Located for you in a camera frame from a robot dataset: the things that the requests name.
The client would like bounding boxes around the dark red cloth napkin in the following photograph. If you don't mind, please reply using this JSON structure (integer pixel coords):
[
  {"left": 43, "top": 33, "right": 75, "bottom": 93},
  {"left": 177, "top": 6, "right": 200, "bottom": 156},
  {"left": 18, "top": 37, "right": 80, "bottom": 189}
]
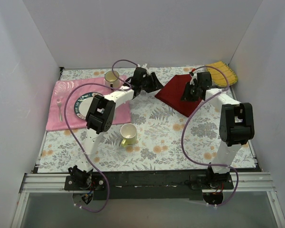
[{"left": 155, "top": 74, "right": 201, "bottom": 117}]

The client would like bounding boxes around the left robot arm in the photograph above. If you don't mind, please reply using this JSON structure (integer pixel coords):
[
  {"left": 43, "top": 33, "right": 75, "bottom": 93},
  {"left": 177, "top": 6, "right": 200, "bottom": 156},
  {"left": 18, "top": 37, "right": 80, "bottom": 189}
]
[{"left": 68, "top": 67, "right": 163, "bottom": 190}]

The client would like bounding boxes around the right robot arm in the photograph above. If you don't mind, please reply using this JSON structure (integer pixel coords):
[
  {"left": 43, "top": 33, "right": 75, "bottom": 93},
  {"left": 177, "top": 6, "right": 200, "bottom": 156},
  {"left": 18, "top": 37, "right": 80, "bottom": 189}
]
[{"left": 181, "top": 72, "right": 255, "bottom": 190}]

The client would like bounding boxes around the yellow bamboo tray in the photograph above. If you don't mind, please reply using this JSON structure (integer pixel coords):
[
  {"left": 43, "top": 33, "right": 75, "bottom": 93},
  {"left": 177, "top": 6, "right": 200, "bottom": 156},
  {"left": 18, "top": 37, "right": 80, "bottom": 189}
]
[{"left": 207, "top": 61, "right": 238, "bottom": 87}]

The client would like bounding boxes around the floral tablecloth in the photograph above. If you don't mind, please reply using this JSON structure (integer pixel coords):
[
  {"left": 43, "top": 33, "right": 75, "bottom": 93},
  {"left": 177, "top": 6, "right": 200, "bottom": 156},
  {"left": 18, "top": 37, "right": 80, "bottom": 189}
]
[{"left": 38, "top": 66, "right": 257, "bottom": 173}]

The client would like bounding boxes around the yellow mug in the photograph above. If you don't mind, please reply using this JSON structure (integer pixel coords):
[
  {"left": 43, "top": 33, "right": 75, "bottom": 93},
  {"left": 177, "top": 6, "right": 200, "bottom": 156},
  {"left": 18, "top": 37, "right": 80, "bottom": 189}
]
[{"left": 120, "top": 123, "right": 137, "bottom": 147}]

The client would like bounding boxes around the white plate blue rim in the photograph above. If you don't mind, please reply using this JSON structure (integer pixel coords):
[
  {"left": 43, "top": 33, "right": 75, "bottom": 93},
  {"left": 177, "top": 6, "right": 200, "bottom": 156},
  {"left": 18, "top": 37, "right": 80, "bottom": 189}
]
[{"left": 74, "top": 92, "right": 101, "bottom": 120}]

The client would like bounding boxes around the silver fork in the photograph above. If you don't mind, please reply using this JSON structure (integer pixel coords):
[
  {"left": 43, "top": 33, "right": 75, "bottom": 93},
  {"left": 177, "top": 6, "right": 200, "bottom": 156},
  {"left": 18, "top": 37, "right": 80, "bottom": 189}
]
[{"left": 57, "top": 99, "right": 63, "bottom": 122}]

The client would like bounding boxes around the pink placemat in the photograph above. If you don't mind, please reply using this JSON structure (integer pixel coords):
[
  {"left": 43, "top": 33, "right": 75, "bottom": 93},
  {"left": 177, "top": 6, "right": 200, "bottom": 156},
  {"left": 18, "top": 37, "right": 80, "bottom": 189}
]
[{"left": 45, "top": 75, "right": 132, "bottom": 132}]

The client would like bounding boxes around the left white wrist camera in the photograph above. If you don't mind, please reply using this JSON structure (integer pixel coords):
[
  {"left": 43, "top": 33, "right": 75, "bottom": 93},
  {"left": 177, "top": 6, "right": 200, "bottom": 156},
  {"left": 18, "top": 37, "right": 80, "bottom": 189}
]
[{"left": 135, "top": 64, "right": 151, "bottom": 77}]

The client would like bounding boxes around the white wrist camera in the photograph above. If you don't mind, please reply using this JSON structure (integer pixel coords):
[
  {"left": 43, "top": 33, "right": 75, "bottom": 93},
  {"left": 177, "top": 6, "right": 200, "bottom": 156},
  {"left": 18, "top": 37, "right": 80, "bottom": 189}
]
[
  {"left": 190, "top": 68, "right": 198, "bottom": 85},
  {"left": 135, "top": 64, "right": 151, "bottom": 77}
]

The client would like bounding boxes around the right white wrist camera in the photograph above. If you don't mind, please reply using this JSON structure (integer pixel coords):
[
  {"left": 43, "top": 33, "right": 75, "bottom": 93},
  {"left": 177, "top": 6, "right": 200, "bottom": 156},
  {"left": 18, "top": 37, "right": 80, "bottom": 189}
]
[{"left": 190, "top": 68, "right": 198, "bottom": 85}]

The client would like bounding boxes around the white mug black handle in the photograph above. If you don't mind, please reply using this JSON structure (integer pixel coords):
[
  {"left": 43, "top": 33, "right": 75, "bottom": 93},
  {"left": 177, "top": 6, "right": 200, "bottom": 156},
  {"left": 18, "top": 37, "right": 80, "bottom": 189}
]
[{"left": 104, "top": 71, "right": 120, "bottom": 90}]

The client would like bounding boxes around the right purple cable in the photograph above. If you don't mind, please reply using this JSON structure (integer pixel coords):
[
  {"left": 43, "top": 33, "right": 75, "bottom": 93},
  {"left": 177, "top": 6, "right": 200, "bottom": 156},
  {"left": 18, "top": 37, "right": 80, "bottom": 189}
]
[{"left": 180, "top": 66, "right": 240, "bottom": 207}]

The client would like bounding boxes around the purple cable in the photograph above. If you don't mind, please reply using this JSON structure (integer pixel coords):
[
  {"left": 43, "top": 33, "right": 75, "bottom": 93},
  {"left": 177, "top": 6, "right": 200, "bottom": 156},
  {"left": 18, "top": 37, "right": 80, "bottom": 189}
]
[
  {"left": 64, "top": 58, "right": 142, "bottom": 213},
  {"left": 180, "top": 66, "right": 240, "bottom": 207}
]

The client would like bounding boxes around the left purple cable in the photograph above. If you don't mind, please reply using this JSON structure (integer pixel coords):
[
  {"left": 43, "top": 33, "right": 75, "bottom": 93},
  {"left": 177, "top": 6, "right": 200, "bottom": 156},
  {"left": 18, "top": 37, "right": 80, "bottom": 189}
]
[{"left": 64, "top": 58, "right": 142, "bottom": 213}]

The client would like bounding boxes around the aluminium frame rail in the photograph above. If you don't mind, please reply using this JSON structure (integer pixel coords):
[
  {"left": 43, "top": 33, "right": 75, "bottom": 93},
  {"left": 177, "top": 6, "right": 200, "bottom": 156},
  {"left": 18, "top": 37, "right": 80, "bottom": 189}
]
[{"left": 19, "top": 172, "right": 285, "bottom": 228}]

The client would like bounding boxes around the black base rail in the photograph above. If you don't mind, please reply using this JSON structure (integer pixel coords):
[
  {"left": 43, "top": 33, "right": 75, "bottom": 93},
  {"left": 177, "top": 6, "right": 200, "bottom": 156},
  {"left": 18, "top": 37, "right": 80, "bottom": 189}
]
[{"left": 64, "top": 166, "right": 234, "bottom": 200}]

